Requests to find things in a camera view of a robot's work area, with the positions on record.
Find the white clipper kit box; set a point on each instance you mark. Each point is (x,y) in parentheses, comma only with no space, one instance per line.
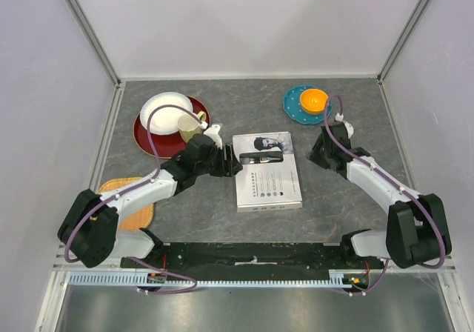
(269,177)

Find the dark red round tray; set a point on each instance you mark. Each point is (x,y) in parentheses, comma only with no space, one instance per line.
(166,145)

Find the pale yellow mug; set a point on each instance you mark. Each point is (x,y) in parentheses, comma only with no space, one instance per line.
(191,124)

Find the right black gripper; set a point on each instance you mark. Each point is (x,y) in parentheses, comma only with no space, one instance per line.
(314,153)

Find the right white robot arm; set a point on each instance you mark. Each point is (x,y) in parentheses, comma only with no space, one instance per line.
(416,232)

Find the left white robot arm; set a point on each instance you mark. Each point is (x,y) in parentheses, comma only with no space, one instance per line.
(90,231)

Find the white paper plate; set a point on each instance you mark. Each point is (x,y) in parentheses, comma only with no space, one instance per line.
(164,121)

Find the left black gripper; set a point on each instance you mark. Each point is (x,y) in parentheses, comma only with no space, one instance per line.
(229,167)

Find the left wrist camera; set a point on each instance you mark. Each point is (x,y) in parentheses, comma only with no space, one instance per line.
(213,132)

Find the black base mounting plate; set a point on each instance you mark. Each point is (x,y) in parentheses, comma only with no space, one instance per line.
(256,261)

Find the orange bowl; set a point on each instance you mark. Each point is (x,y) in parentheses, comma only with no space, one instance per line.
(313,101)

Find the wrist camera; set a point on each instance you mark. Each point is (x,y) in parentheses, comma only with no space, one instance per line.
(213,132)
(348,127)

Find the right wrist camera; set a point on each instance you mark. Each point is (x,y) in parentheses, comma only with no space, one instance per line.
(348,127)

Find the slotted cable duct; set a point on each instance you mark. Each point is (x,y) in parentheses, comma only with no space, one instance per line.
(144,280)

